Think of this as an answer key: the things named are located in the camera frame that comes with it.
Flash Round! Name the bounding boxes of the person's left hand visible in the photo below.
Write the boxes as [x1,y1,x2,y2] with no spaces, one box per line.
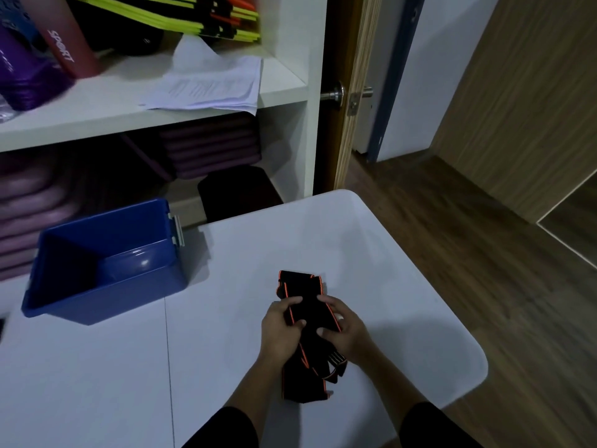
[259,296,308,365]

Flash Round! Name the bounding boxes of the person's right hand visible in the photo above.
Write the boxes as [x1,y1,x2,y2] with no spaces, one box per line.
[316,294,376,367]

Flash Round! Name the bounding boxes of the pile of black orange straps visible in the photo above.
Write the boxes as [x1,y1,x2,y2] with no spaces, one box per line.
[275,270,348,404]

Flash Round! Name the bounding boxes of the blue plastic bin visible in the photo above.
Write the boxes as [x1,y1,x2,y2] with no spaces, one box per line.
[21,198,187,326]

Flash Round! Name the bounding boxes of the person's right forearm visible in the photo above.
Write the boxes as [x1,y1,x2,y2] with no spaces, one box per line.
[359,352,484,448]

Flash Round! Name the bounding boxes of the person's left forearm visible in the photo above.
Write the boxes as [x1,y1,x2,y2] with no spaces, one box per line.
[182,354,290,448]

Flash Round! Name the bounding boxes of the black chair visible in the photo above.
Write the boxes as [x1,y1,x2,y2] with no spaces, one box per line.
[197,165,284,223]

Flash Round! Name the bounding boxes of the wooden door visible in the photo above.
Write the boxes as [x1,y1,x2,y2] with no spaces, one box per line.
[313,0,383,194]

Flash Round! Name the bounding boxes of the stack of pink mats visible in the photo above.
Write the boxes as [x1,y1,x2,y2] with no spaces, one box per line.
[0,149,83,281]
[158,114,262,180]

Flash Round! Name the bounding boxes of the metal door knob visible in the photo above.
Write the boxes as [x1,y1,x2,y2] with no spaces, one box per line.
[320,81,374,108]

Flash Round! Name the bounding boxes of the white paper sheets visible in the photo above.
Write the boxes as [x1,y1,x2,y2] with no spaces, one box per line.
[139,34,264,116]

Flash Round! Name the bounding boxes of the white shelf unit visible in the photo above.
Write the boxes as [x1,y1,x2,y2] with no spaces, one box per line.
[0,0,329,318]

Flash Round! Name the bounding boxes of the black round bag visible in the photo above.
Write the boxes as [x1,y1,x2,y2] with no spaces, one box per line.
[74,0,164,57]

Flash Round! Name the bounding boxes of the yellow orange agility ladder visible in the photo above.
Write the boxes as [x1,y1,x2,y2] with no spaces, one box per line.
[67,0,262,42]

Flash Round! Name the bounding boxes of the purple bottle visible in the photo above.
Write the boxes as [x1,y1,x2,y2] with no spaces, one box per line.
[0,25,73,113]

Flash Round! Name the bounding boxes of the pink sport bottle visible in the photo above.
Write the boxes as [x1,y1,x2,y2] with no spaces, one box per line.
[18,0,103,80]

